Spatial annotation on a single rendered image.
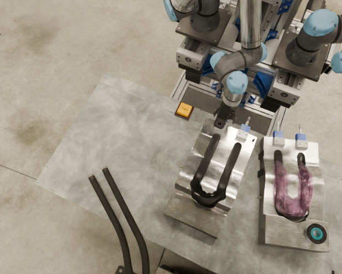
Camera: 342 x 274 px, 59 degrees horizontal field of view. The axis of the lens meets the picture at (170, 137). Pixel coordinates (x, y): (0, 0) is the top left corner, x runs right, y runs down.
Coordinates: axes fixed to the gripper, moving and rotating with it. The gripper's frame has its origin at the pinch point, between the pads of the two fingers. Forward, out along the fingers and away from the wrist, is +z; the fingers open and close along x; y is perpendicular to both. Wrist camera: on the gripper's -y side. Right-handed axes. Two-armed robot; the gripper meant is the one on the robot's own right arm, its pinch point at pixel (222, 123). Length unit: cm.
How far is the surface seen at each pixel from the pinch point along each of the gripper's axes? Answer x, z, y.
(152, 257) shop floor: 10, 92, -69
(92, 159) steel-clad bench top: 52, 12, -39
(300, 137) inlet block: -36.6, 5.7, 11.7
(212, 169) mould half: -4.4, 2.9, -21.9
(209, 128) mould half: 5.0, 3.5, -3.1
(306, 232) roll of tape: -48, -1, -32
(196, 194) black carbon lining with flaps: -1.8, 5.2, -35.0
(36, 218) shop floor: 97, 92, -80
